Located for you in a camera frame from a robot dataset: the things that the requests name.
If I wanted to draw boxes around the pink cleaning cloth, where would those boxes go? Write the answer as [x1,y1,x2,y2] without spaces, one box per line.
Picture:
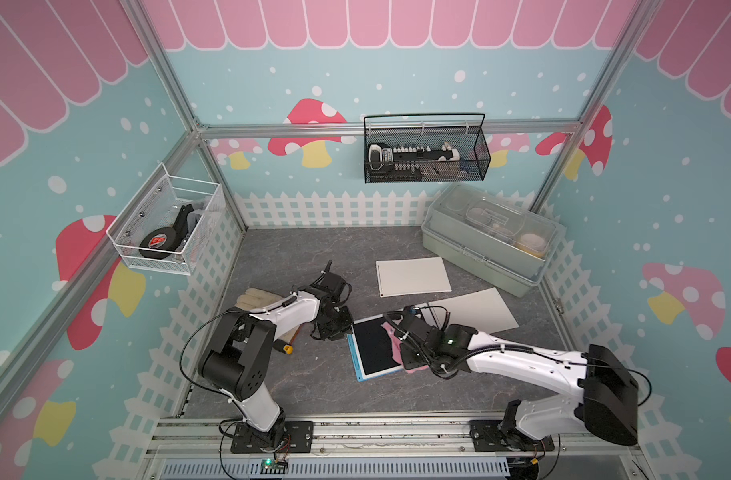
[381,322,429,373]

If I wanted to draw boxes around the blue framed drawing tablet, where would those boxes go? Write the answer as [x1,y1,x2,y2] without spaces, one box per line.
[347,315,403,382]

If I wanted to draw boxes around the white drawing tablet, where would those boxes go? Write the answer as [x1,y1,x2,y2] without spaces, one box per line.
[377,257,453,297]
[421,288,519,334]

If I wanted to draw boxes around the white drawing tablet front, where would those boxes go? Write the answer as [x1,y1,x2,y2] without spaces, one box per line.
[377,257,453,297]

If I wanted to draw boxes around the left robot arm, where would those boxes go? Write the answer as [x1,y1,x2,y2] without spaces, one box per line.
[197,270,353,451]

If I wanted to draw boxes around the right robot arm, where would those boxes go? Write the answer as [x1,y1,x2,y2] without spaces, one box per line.
[383,307,639,453]

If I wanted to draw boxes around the beige work glove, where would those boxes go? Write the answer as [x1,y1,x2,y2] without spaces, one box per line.
[234,288,298,344]

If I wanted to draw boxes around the green translucent storage box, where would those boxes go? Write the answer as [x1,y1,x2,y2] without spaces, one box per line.
[421,184,565,297]

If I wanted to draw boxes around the black tape roll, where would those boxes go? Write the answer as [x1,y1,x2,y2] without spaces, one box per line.
[138,227,180,260]

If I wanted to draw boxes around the yellow handled screwdriver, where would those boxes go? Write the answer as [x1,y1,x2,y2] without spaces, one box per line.
[272,339,294,355]

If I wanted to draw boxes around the black wire mesh basket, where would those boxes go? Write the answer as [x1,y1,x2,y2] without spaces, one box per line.
[362,113,491,183]

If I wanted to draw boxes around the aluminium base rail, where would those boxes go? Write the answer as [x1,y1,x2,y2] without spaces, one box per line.
[137,413,655,479]

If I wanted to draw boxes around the clear acrylic wall bin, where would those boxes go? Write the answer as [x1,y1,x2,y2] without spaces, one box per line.
[106,165,225,276]

